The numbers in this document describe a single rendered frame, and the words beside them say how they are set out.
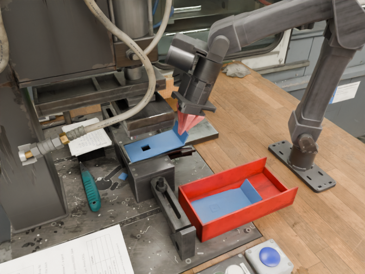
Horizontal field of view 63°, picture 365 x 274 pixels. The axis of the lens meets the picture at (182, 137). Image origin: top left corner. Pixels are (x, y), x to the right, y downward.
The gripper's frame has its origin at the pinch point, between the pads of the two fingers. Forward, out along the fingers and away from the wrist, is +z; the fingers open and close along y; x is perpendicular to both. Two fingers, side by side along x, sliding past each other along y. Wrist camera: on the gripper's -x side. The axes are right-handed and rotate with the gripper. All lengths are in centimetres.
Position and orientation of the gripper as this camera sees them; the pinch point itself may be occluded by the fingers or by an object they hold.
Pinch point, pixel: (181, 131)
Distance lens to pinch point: 76.1
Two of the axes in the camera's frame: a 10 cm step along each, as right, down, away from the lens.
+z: -3.6, 8.4, 4.1
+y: -8.3, -0.8, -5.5
